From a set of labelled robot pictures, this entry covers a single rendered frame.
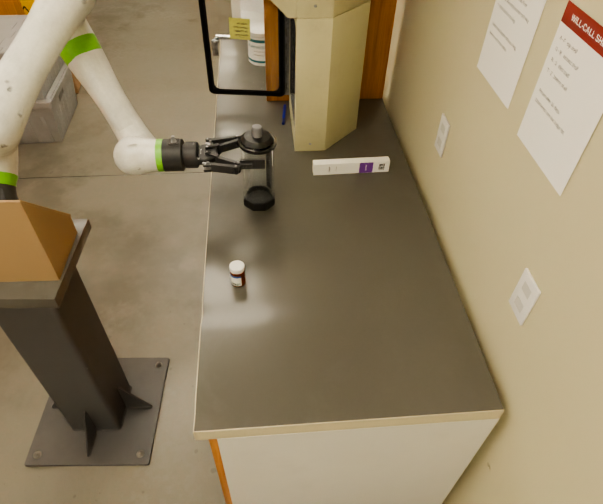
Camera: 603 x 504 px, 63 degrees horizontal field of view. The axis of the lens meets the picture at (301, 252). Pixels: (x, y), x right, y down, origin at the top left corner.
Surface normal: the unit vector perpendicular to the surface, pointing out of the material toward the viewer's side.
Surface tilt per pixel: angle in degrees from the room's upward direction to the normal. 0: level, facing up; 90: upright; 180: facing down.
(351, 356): 0
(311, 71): 90
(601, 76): 90
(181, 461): 0
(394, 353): 0
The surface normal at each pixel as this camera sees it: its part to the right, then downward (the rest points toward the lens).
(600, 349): -1.00, 0.04
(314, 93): 0.08, 0.72
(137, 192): 0.02, -0.70
